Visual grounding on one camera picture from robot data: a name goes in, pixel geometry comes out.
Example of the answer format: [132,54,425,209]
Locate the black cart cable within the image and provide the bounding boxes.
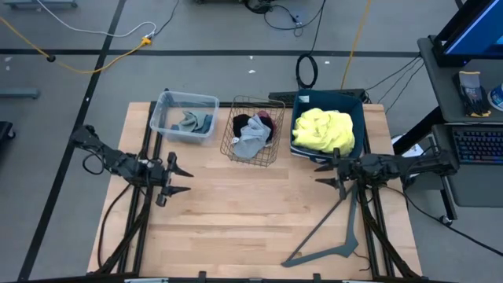
[365,54,426,94]

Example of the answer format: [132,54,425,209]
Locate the yellow hanging cable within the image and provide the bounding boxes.
[340,0,373,90]

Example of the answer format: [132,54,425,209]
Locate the black monitor stand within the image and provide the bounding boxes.
[431,34,471,68]

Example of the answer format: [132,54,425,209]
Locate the grey-green cloth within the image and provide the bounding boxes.
[178,110,206,134]

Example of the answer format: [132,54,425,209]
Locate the clear plastic bin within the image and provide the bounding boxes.
[149,90,220,145]

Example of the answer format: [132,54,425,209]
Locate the maroon cloth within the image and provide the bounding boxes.
[257,110,277,143]

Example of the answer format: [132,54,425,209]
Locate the black backlit keyboard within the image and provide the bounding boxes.
[451,127,503,165]

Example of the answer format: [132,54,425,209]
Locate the large black cloth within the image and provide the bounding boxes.
[232,113,253,139]

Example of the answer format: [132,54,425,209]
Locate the computer monitor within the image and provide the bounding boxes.
[434,0,503,60]

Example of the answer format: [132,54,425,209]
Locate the grey computer cart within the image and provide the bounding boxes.
[417,35,503,227]

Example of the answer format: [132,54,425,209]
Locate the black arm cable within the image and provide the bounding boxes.
[96,182,133,268]

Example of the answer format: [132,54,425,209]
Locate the yellow extension cable with plug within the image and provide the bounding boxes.
[0,15,153,75]

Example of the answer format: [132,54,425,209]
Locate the black caster base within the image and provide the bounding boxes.
[0,120,17,142]

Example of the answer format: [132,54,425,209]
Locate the yellow cloth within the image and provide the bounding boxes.
[292,108,356,157]

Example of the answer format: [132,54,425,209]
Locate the copper wire basket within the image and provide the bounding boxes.
[219,95,286,168]

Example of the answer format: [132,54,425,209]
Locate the thin black floor cable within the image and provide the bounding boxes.
[155,0,181,36]

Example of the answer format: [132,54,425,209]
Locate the blue white roll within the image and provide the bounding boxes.
[486,82,503,112]

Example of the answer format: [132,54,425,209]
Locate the navy striped fabric bin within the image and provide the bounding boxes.
[289,89,366,164]

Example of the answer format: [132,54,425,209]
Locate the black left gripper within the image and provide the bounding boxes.
[147,152,195,208]

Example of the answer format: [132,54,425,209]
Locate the light grey cloth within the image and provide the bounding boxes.
[231,114,273,160]

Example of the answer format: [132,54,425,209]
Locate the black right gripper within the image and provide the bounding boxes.
[314,147,365,200]

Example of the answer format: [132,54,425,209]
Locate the tangled black floor cable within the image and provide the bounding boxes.
[243,0,327,39]

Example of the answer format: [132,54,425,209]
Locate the white paper sheet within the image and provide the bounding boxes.
[391,135,424,158]

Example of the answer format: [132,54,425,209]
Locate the grey floor bar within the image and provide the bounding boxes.
[3,0,78,9]
[0,88,40,99]

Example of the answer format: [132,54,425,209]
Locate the blue cloth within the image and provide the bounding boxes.
[170,113,215,135]

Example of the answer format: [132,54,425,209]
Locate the black coiled cable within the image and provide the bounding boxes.
[295,0,327,91]

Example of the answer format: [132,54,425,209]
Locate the grey black work gloves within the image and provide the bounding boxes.
[452,70,492,118]

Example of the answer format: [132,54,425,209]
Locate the white floor cable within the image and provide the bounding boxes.
[37,0,157,39]

